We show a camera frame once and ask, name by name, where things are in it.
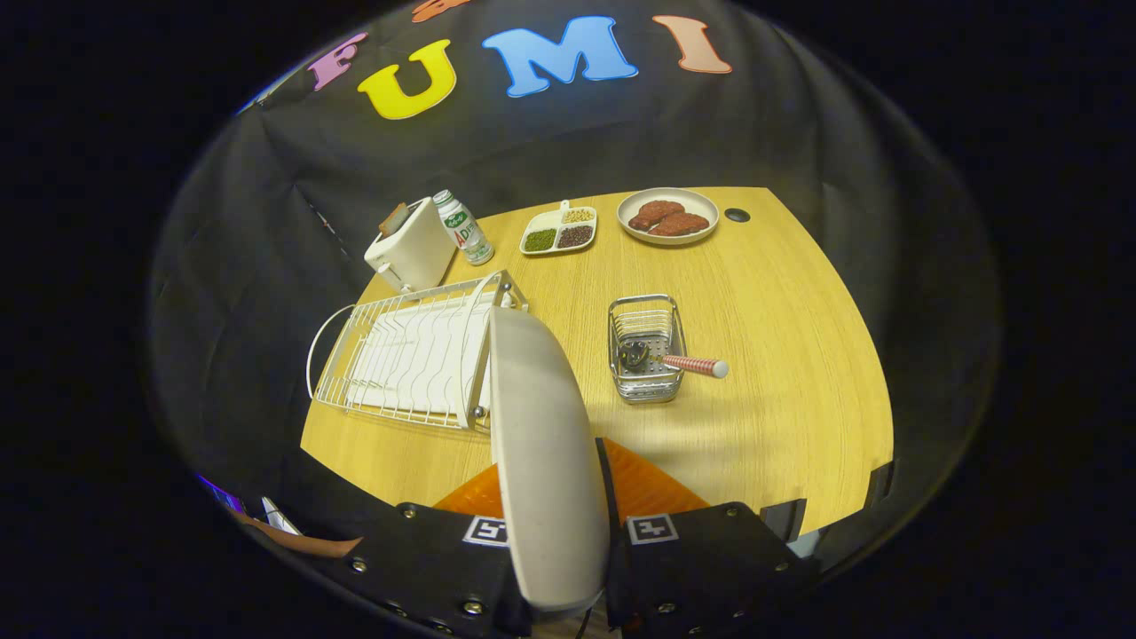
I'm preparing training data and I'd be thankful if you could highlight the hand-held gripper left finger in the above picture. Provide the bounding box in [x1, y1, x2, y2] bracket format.
[333, 461, 535, 639]

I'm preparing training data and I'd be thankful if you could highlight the red meat piece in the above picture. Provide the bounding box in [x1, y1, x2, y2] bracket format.
[651, 212, 713, 237]
[628, 201, 686, 232]

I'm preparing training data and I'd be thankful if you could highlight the metal wire basket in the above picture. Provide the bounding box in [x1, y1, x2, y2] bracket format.
[608, 295, 689, 405]

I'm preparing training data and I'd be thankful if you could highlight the white toaster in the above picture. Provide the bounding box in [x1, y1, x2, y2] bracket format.
[364, 197, 458, 294]

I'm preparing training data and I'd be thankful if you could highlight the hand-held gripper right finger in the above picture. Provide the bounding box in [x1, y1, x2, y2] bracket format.
[595, 437, 822, 636]

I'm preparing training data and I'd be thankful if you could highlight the pink striped handle spoon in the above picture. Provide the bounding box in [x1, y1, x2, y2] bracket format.
[619, 337, 730, 380]

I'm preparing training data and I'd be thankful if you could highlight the white divided bean dish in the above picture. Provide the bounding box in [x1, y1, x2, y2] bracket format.
[519, 201, 598, 256]

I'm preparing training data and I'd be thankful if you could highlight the beige plate with meat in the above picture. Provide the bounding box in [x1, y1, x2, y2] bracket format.
[617, 187, 720, 246]

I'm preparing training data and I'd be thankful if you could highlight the beige round plate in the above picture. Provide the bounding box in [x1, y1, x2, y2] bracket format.
[488, 306, 611, 611]

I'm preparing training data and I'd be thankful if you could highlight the black backdrop cloth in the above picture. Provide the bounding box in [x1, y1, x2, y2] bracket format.
[146, 0, 1004, 578]

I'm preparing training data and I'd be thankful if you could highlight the white green-label drink bottle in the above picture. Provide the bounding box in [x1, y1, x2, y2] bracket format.
[432, 189, 495, 266]

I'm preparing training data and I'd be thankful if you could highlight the white wire dish rack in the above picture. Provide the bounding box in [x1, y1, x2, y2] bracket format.
[306, 271, 529, 433]

